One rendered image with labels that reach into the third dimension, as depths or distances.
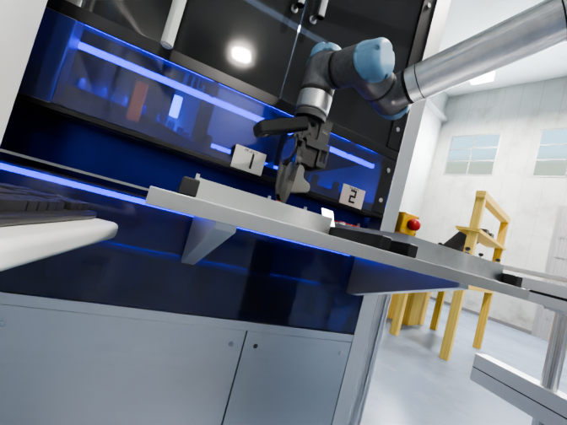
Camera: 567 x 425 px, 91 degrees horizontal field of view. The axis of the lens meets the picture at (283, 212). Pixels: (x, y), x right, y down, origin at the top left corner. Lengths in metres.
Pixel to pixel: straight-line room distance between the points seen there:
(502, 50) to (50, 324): 1.02
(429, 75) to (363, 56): 0.15
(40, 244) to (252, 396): 0.71
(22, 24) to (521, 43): 0.84
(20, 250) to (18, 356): 0.53
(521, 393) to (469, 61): 1.28
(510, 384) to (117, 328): 1.45
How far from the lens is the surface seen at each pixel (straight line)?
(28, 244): 0.35
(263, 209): 0.49
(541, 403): 1.57
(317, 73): 0.67
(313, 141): 0.62
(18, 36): 0.71
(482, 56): 0.68
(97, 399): 0.87
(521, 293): 0.73
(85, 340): 0.81
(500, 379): 1.62
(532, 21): 0.68
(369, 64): 0.61
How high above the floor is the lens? 0.87
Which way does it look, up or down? 3 degrees up
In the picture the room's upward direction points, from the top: 15 degrees clockwise
